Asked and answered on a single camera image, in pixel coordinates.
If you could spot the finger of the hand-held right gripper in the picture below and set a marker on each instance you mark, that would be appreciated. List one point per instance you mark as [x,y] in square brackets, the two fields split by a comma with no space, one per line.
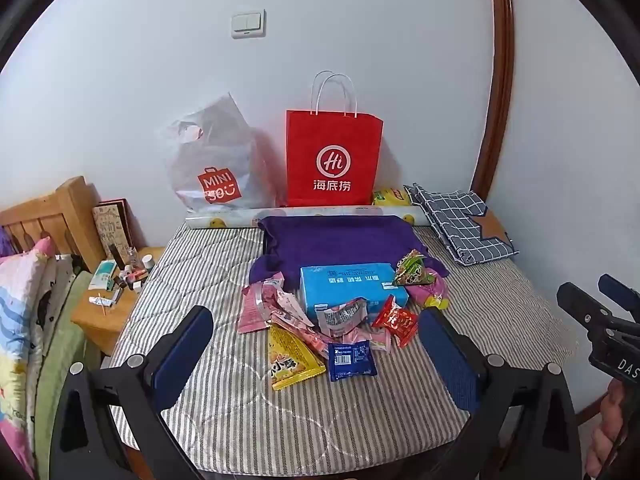
[580,305]
[617,287]

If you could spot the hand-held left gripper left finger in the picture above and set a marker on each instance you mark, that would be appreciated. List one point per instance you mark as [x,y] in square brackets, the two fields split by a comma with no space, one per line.
[182,355]

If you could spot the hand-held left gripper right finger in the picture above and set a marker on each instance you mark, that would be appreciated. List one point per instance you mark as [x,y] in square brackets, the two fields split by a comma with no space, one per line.
[447,360]

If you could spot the red snack packet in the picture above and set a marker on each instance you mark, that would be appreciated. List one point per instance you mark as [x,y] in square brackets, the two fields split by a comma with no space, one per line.
[397,322]

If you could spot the magenta snack packet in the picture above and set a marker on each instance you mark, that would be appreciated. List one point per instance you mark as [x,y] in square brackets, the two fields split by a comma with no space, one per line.
[430,287]

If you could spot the pink clear-window snack packet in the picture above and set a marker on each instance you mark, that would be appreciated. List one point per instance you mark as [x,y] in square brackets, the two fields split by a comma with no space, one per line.
[255,310]

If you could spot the blue snack packet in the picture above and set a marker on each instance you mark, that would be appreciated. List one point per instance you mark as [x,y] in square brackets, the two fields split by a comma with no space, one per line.
[352,360]

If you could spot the green snack packet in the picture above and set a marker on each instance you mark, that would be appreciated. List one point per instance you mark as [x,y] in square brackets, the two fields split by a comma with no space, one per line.
[411,267]

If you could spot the yellow triangular snack packet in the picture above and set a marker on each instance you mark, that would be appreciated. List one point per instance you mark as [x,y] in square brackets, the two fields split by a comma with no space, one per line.
[290,362]

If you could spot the pale pink snack packet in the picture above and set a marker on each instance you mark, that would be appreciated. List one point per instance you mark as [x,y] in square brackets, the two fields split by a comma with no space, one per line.
[342,317]

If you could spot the pink-red long snack packet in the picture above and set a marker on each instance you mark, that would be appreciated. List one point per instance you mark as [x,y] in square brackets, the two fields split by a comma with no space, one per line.
[287,305]

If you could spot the pink-white strawberry snack packet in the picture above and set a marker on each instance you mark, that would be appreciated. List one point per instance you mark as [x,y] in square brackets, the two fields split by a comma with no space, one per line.
[300,335]

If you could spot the wooden nightstand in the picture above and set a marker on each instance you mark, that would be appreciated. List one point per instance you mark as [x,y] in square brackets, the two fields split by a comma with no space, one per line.
[105,320]

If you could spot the striped quilted mattress pad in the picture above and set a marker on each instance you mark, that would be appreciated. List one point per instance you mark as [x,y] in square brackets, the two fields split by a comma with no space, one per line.
[200,270]

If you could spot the pink lip balm tube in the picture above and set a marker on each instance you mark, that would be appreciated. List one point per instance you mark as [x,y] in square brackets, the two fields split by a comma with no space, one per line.
[136,275]

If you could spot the white ointment tube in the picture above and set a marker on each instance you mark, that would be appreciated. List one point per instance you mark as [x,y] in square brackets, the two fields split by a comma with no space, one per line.
[101,301]

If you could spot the small white jar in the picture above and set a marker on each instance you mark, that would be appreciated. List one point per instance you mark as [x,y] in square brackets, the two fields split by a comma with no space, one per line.
[148,261]

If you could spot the small clear glass bottle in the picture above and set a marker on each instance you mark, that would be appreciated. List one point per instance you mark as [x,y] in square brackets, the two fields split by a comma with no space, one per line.
[131,257]

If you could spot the green white box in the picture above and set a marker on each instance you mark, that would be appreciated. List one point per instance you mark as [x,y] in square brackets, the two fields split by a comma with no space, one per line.
[102,274]

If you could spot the black rectangular bottle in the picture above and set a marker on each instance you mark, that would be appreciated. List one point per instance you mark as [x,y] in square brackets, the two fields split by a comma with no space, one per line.
[113,255]

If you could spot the blue tissue pack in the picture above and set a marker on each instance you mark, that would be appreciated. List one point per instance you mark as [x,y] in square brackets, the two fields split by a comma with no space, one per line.
[350,285]

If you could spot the green blanket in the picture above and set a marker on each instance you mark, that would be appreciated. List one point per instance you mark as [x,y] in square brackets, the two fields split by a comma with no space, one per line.
[55,385]

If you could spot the grey checked cloth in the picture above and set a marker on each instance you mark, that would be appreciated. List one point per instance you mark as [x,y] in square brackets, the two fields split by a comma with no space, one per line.
[460,225]

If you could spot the printed paper roll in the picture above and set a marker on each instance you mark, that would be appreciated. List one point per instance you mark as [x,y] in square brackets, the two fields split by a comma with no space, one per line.
[220,220]

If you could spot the dark red book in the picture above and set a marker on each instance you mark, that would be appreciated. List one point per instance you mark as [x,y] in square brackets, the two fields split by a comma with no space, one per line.
[129,220]

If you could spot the white black-print cloth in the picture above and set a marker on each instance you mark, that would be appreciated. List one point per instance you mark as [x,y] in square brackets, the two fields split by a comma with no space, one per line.
[57,280]

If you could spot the kraft doodle notebook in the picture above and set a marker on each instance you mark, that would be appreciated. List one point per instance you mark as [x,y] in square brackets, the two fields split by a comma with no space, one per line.
[107,225]

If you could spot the purple towel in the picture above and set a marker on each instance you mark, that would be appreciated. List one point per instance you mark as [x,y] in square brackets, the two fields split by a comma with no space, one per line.
[330,242]

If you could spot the colourful pillow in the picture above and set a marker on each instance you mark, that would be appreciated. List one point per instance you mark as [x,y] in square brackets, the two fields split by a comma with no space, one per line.
[20,310]

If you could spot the yellow chips bag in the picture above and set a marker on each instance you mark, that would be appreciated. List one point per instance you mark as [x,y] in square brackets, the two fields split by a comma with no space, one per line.
[392,196]

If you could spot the white plastic shopping bag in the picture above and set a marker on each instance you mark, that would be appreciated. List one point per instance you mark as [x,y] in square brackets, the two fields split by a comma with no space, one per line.
[220,160]

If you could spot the red paper bag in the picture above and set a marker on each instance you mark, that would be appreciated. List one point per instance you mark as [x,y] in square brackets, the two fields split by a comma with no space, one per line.
[332,150]

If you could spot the brown wooden door frame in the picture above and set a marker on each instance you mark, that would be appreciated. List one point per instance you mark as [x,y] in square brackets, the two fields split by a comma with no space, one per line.
[500,60]

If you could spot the white wall light switch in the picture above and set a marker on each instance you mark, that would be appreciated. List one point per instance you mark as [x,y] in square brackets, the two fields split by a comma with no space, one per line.
[247,23]

